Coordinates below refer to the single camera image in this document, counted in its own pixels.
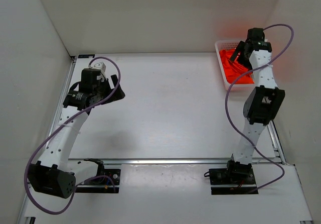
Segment orange shorts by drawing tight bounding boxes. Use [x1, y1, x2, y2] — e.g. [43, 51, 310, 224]
[219, 49, 248, 83]

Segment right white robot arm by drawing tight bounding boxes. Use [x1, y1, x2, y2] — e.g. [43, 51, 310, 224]
[225, 28, 285, 184]

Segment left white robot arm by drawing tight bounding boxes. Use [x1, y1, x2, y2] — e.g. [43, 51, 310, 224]
[27, 63, 125, 199]

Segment white plastic basket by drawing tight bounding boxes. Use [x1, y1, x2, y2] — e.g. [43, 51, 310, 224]
[215, 39, 255, 91]

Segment black corner label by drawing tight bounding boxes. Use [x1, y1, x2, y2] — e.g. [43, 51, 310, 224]
[77, 54, 95, 59]

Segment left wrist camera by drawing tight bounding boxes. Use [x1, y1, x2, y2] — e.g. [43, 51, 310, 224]
[88, 62, 106, 74]

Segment aluminium left rail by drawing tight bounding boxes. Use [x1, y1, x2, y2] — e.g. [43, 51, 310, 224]
[48, 56, 77, 136]

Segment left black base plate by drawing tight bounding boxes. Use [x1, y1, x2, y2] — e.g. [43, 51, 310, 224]
[76, 168, 121, 194]

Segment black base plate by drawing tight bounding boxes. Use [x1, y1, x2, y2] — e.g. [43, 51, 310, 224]
[204, 168, 258, 195]
[76, 168, 121, 194]

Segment aluminium front rail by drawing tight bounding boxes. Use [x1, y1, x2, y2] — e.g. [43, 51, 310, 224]
[67, 157, 286, 166]

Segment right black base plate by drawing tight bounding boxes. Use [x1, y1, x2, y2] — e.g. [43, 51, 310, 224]
[204, 168, 258, 195]

